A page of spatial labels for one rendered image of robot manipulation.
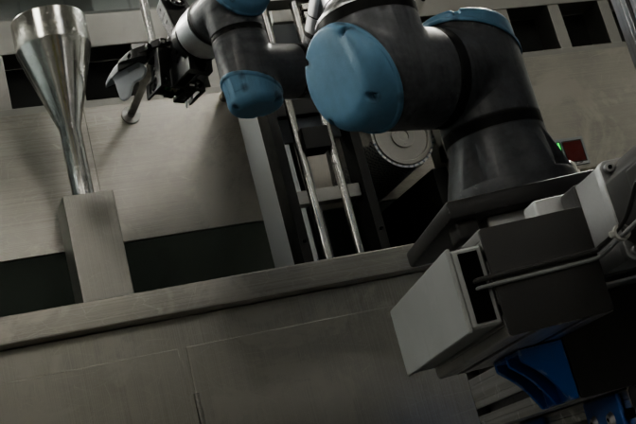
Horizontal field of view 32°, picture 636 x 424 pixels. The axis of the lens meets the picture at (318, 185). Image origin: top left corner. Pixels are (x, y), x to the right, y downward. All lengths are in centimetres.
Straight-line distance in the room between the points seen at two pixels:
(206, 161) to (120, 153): 18
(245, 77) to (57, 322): 43
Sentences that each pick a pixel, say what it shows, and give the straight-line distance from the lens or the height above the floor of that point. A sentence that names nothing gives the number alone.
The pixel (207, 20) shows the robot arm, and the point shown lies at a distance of 148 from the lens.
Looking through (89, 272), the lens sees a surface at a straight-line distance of 194.
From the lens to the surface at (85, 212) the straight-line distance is 197.
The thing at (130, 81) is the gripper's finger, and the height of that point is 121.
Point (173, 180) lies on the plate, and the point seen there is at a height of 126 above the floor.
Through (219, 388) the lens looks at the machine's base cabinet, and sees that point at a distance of 160.
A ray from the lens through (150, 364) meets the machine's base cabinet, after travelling 159.
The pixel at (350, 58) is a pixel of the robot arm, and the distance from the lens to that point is 115.
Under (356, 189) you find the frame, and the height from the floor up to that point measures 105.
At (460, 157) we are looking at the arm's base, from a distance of 124.
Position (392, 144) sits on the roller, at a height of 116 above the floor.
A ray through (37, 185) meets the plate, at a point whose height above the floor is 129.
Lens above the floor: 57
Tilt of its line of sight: 15 degrees up
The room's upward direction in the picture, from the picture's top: 15 degrees counter-clockwise
